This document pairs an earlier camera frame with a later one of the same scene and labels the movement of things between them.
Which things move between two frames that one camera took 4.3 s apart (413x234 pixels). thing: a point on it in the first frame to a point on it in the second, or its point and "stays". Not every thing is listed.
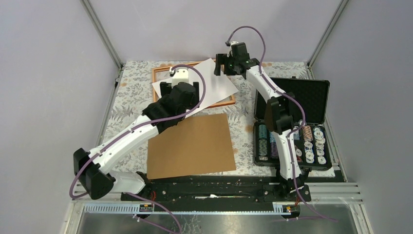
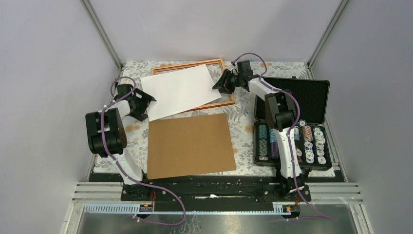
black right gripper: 221,59 to 227,89
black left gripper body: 166,89 to 133,97
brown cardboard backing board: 194,145 stays
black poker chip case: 312,124 stays
